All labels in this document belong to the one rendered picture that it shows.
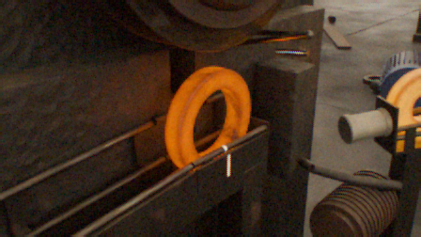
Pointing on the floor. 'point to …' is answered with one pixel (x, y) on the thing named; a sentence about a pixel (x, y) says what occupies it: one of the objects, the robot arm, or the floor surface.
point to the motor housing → (354, 210)
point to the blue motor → (400, 63)
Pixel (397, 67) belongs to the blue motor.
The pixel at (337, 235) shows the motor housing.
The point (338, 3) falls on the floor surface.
